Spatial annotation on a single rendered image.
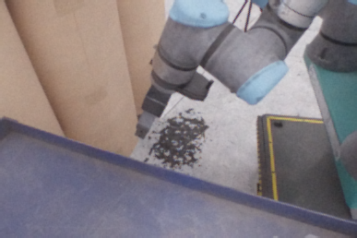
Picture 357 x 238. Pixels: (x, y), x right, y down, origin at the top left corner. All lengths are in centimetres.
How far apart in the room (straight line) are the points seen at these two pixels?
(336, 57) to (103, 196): 83
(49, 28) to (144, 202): 57
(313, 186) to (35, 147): 97
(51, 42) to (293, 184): 97
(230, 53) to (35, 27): 56
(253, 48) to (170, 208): 27
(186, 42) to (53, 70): 53
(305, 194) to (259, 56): 78
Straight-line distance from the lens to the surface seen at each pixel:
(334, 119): 84
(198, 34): 45
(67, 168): 48
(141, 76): 137
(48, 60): 88
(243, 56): 44
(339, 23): 98
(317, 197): 115
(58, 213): 44
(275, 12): 53
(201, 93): 56
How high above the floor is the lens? 124
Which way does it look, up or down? 44 degrees down
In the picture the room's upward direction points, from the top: 2 degrees counter-clockwise
